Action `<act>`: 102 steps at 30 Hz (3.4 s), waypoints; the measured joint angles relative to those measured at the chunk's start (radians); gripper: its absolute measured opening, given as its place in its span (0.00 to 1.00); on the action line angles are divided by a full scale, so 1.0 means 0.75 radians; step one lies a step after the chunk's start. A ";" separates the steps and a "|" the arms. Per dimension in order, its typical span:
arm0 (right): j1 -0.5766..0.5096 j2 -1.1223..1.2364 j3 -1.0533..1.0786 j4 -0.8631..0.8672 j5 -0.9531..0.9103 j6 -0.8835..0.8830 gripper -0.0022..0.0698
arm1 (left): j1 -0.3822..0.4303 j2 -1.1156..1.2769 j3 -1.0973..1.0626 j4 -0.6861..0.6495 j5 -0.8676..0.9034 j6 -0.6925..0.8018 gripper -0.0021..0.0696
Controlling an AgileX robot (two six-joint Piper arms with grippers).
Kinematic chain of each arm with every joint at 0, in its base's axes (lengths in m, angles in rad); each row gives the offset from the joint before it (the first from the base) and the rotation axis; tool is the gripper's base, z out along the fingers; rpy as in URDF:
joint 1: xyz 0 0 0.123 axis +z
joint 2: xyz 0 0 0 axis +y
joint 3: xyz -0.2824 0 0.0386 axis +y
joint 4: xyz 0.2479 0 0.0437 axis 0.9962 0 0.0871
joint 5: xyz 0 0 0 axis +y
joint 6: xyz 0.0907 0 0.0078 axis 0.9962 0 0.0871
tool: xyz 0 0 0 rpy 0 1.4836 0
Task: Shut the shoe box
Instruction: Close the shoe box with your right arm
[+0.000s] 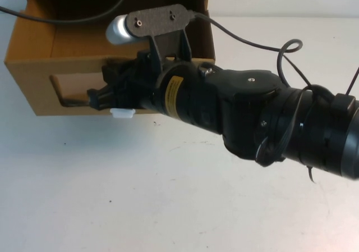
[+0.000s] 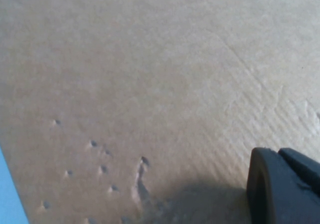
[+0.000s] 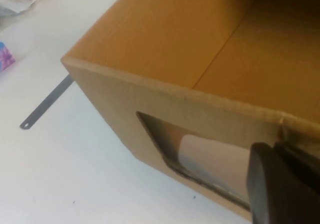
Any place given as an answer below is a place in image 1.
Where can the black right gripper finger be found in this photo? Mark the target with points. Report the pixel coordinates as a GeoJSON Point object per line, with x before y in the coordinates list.
{"type": "Point", "coordinates": [101, 99]}
{"type": "Point", "coordinates": [113, 72]}

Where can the cardboard shoe box drawer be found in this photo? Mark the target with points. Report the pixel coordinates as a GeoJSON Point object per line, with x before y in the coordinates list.
{"type": "Point", "coordinates": [28, 80]}

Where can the black zip tie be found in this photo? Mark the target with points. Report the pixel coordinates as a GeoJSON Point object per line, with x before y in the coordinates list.
{"type": "Point", "coordinates": [311, 174]}

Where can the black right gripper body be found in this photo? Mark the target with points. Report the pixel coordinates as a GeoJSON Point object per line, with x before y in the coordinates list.
{"type": "Point", "coordinates": [182, 100]}

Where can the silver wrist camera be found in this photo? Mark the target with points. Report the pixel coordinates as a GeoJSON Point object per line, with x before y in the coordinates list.
{"type": "Point", "coordinates": [117, 31]}

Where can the dark grey camera mount bracket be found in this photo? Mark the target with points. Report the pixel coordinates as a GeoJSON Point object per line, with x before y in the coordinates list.
{"type": "Point", "coordinates": [157, 19]}

